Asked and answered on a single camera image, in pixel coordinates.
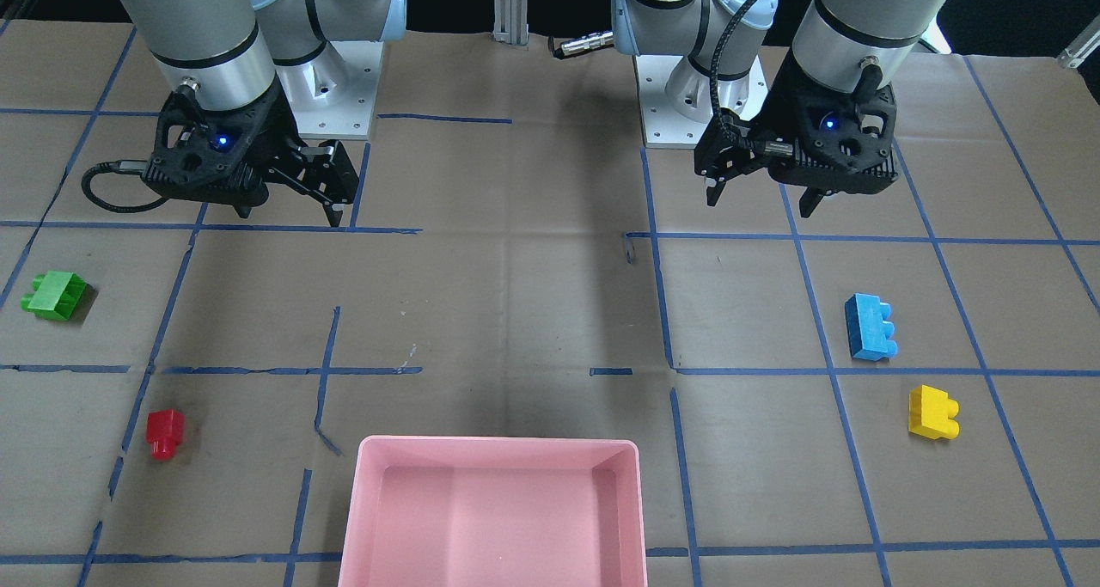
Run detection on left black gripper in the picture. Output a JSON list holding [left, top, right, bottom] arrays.
[[694, 56, 897, 215]]

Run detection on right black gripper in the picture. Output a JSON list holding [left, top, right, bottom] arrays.
[[141, 82, 360, 228]]

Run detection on blue toy block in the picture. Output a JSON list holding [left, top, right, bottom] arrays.
[[845, 294, 899, 361]]

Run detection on green toy block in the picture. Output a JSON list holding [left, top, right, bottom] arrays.
[[20, 272, 88, 321]]

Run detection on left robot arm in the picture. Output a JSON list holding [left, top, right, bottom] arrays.
[[611, 0, 947, 217]]

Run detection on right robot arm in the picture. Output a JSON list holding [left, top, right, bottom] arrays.
[[80, 0, 407, 228]]

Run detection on pink plastic box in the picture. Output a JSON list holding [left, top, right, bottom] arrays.
[[338, 435, 648, 586]]

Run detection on red toy block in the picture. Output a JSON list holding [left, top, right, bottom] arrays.
[[145, 408, 186, 462]]

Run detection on yellow toy block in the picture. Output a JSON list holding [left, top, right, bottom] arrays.
[[908, 384, 960, 441]]

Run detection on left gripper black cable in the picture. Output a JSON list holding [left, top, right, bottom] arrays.
[[710, 0, 793, 154]]

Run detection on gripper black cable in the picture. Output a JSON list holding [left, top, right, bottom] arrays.
[[710, 0, 793, 154], [83, 160, 171, 215]]

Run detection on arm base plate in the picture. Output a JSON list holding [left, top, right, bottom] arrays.
[[278, 41, 386, 141], [633, 55, 767, 149]]

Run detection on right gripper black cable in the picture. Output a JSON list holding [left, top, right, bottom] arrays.
[[83, 160, 171, 215]]

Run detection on metal cable connector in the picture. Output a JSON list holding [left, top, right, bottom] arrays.
[[547, 30, 615, 60]]

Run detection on aluminium frame post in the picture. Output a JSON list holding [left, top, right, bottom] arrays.
[[491, 0, 529, 49]]

